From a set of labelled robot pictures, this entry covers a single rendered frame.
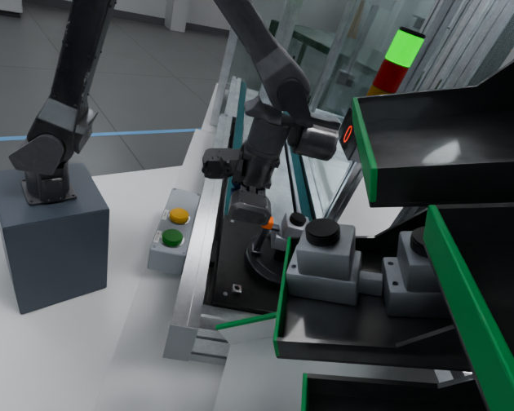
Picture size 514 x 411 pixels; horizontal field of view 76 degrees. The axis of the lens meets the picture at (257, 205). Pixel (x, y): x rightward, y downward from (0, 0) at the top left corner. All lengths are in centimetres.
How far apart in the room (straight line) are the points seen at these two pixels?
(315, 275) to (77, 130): 36
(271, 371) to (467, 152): 33
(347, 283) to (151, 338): 44
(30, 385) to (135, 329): 16
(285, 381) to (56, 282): 42
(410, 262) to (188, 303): 41
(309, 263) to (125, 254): 55
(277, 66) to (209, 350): 46
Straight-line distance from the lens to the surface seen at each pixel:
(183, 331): 57
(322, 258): 29
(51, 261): 63
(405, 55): 70
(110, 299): 71
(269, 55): 46
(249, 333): 49
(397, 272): 31
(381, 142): 26
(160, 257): 67
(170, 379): 63
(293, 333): 31
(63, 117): 51
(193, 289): 62
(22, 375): 65
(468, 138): 27
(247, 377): 48
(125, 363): 64
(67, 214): 57
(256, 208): 48
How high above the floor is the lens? 143
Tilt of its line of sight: 35 degrees down
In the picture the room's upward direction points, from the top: 20 degrees clockwise
